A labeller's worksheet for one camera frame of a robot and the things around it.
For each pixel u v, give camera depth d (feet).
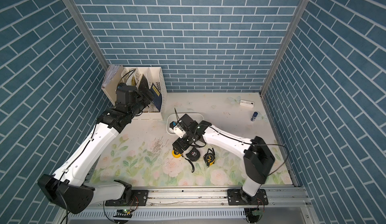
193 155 2.77
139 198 2.39
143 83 3.31
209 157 2.77
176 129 2.38
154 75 3.41
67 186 1.21
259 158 1.45
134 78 3.15
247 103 3.68
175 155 2.84
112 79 2.82
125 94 1.69
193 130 2.00
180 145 2.28
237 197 2.42
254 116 3.25
